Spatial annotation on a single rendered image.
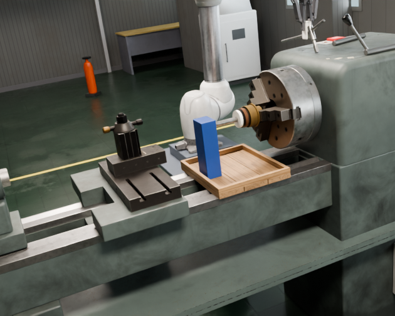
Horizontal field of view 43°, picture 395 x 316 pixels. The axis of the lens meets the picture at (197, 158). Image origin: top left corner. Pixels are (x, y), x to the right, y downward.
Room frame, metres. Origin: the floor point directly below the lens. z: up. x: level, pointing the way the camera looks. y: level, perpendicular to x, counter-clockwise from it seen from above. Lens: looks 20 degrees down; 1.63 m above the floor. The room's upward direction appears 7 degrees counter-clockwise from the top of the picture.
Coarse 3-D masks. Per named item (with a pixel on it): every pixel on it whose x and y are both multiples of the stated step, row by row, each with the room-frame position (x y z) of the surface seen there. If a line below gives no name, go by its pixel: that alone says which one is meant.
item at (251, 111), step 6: (240, 108) 1.85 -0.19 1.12; (246, 108) 1.85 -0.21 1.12; (252, 108) 1.84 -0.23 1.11; (258, 108) 1.86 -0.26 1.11; (246, 114) 1.83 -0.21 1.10; (252, 114) 1.83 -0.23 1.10; (258, 114) 1.83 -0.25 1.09; (246, 120) 1.82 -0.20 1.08; (252, 120) 1.82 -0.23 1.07; (258, 120) 1.83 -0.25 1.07; (246, 126) 1.83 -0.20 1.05; (252, 126) 1.85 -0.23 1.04
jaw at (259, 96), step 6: (258, 78) 1.96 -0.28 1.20; (252, 84) 1.95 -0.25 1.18; (258, 84) 1.94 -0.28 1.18; (252, 90) 1.95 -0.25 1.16; (258, 90) 1.92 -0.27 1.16; (264, 90) 1.93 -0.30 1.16; (252, 96) 1.91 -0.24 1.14; (258, 96) 1.91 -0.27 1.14; (264, 96) 1.91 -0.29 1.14; (252, 102) 1.88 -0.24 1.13; (258, 102) 1.89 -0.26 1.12; (264, 102) 1.90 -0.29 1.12; (270, 102) 1.93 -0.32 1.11
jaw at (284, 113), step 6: (270, 108) 1.84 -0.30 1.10; (276, 108) 1.82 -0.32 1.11; (282, 108) 1.81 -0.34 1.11; (288, 108) 1.79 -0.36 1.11; (264, 114) 1.82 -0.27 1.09; (270, 114) 1.80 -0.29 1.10; (276, 114) 1.79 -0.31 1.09; (282, 114) 1.76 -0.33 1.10; (288, 114) 1.77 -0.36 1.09; (294, 114) 1.77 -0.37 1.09; (264, 120) 1.82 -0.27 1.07; (270, 120) 1.80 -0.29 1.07; (282, 120) 1.76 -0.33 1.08
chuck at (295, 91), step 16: (272, 80) 1.88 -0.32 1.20; (288, 80) 1.83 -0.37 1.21; (304, 80) 1.84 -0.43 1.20; (272, 96) 1.89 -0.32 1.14; (288, 96) 1.78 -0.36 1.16; (304, 96) 1.79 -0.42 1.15; (304, 112) 1.77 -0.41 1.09; (272, 128) 1.90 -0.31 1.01; (288, 128) 1.79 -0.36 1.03; (304, 128) 1.78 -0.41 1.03; (272, 144) 1.91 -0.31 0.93; (288, 144) 1.80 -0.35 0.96
